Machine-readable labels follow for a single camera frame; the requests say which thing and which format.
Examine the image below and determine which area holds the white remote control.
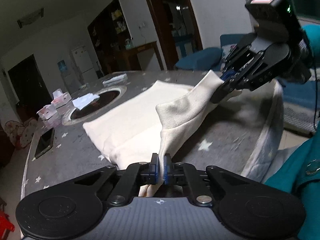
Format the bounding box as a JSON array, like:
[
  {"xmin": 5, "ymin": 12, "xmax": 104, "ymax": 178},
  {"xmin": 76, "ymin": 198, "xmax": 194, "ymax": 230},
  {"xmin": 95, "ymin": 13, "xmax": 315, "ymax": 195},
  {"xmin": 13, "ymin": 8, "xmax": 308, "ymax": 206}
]
[{"xmin": 102, "ymin": 73, "xmax": 128, "ymax": 87}]

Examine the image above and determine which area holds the grey star tablecloth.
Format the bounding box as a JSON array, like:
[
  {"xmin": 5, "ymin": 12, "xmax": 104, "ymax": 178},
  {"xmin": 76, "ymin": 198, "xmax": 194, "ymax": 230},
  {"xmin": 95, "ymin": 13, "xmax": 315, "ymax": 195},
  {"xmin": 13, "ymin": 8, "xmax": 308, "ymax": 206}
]
[{"xmin": 21, "ymin": 70, "xmax": 284, "ymax": 200}]

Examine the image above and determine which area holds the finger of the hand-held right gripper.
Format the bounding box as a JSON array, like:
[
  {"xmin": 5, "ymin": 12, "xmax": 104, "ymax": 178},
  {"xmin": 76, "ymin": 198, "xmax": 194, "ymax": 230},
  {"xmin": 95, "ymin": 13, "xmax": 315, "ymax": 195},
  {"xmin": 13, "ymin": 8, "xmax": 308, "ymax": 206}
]
[
  {"xmin": 209, "ymin": 51, "xmax": 290, "ymax": 104},
  {"xmin": 220, "ymin": 34, "xmax": 265, "ymax": 80}
]

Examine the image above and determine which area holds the black smartphone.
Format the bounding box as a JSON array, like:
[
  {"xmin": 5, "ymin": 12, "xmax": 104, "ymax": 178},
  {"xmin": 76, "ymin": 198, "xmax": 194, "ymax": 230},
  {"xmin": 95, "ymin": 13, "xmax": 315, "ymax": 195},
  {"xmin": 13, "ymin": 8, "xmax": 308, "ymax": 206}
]
[{"xmin": 34, "ymin": 128, "xmax": 55, "ymax": 159}]

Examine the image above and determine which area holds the white cloth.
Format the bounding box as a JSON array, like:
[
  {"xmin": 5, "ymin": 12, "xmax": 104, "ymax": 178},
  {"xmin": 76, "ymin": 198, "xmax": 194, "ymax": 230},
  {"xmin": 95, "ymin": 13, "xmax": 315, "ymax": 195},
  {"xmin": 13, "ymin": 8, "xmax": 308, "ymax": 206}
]
[{"xmin": 72, "ymin": 93, "xmax": 100, "ymax": 110}]

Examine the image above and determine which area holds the dark wooden shelf cabinet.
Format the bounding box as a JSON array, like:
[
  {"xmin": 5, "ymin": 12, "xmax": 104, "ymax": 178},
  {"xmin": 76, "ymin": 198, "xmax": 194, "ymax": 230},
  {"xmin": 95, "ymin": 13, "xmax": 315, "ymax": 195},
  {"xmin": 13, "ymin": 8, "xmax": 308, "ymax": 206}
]
[{"xmin": 87, "ymin": 0, "xmax": 137, "ymax": 74}]

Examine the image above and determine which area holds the white water dispenser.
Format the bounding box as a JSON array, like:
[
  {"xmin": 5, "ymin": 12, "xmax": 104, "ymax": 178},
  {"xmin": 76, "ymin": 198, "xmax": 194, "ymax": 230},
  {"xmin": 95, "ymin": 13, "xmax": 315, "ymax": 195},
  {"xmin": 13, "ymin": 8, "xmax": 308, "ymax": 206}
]
[{"xmin": 61, "ymin": 71, "xmax": 76, "ymax": 93}]

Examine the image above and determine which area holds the pink patterned folding tent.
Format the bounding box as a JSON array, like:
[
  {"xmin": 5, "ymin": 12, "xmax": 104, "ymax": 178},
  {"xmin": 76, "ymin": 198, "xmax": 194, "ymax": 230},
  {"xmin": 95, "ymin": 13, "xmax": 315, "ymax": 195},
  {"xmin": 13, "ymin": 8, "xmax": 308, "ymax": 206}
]
[{"xmin": 5, "ymin": 119, "xmax": 38, "ymax": 149}]

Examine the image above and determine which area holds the cream sweatshirt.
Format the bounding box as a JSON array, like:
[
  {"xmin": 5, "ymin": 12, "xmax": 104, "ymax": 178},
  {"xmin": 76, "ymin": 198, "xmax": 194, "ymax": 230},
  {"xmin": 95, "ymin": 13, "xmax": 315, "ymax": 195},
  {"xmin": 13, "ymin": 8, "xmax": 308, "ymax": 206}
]
[{"xmin": 82, "ymin": 70, "xmax": 250, "ymax": 198}]

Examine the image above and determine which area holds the dark wooden door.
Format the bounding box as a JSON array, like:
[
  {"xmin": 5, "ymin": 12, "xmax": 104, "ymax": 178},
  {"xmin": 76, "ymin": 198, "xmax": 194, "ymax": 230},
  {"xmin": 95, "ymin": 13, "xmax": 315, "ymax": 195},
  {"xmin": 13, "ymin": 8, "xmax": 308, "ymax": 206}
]
[{"xmin": 7, "ymin": 54, "xmax": 53, "ymax": 120}]

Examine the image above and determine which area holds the wooden side table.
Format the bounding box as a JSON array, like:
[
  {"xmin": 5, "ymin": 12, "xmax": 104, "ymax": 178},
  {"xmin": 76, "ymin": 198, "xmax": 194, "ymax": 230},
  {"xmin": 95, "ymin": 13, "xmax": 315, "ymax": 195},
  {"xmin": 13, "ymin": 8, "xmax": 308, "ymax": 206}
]
[{"xmin": 122, "ymin": 41, "xmax": 164, "ymax": 72}]

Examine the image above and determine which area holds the white refrigerator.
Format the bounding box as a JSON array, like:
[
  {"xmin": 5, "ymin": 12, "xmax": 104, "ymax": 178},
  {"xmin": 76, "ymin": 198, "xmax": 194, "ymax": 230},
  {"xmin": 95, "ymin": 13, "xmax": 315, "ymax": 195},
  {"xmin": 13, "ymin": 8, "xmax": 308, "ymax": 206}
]
[{"xmin": 72, "ymin": 45, "xmax": 98, "ymax": 83}]

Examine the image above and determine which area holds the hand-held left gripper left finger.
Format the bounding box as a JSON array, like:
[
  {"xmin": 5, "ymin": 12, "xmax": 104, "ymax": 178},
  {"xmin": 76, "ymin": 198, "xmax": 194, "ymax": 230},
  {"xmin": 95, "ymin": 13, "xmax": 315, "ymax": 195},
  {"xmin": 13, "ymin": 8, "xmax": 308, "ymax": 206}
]
[{"xmin": 72, "ymin": 153, "xmax": 159, "ymax": 207}]

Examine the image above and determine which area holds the red plastic stool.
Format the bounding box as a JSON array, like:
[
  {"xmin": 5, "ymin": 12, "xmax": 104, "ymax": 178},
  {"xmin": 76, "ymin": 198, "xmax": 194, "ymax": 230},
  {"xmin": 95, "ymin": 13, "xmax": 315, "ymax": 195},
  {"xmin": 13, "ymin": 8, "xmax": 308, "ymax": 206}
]
[{"xmin": 0, "ymin": 211, "xmax": 15, "ymax": 232}]

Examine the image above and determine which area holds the pink white tissue box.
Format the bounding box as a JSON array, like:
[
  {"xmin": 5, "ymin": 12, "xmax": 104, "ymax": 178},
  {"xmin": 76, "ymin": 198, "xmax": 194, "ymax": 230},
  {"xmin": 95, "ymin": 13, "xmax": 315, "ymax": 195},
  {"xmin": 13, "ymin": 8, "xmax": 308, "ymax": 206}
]
[
  {"xmin": 51, "ymin": 89, "xmax": 71, "ymax": 108},
  {"xmin": 37, "ymin": 105, "xmax": 60, "ymax": 120}
]

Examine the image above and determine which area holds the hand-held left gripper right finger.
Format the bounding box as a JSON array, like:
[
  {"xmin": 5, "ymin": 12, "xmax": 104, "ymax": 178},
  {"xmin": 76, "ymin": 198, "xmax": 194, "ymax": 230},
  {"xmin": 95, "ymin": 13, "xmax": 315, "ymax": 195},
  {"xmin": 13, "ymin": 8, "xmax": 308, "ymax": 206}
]
[{"xmin": 164, "ymin": 154, "xmax": 250, "ymax": 207}]

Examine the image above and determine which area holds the round built-in induction cooker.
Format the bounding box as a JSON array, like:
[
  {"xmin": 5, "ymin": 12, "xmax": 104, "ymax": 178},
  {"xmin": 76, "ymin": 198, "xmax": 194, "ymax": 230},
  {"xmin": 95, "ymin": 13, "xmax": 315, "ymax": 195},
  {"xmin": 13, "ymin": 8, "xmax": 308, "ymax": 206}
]
[{"xmin": 61, "ymin": 85, "xmax": 127, "ymax": 126}]

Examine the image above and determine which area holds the blue sofa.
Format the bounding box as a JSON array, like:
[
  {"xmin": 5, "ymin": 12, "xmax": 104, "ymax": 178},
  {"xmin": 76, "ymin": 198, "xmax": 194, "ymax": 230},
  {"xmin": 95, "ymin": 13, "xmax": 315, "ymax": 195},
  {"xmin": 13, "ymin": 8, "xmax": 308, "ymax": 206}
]
[{"xmin": 175, "ymin": 32, "xmax": 320, "ymax": 135}]

